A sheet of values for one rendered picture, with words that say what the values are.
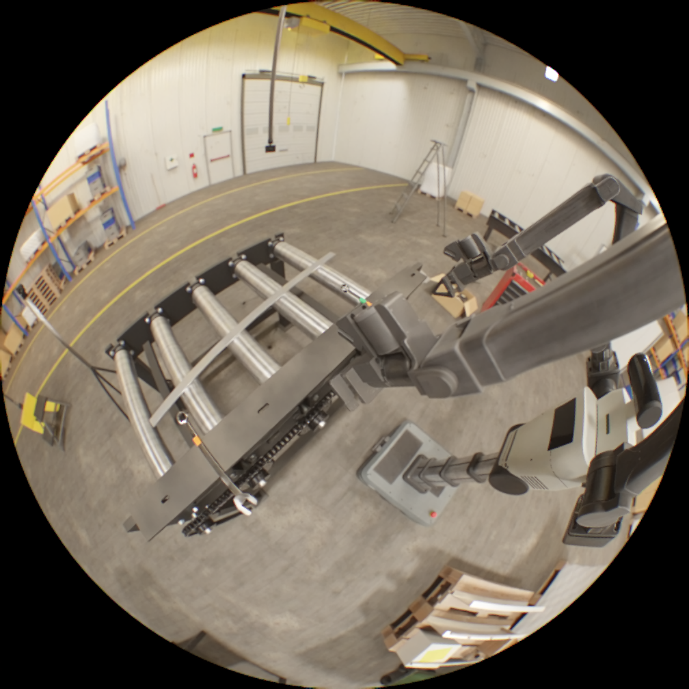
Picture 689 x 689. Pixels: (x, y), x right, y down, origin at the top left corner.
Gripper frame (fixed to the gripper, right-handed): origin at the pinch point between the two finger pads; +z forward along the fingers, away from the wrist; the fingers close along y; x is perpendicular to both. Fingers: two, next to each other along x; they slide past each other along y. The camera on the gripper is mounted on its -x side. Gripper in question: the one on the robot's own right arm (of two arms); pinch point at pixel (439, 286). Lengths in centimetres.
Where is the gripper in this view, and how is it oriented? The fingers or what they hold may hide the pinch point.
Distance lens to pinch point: 74.3
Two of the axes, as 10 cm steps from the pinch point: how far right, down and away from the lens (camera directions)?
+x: 5.7, 8.1, 1.4
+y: -6.8, 5.6, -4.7
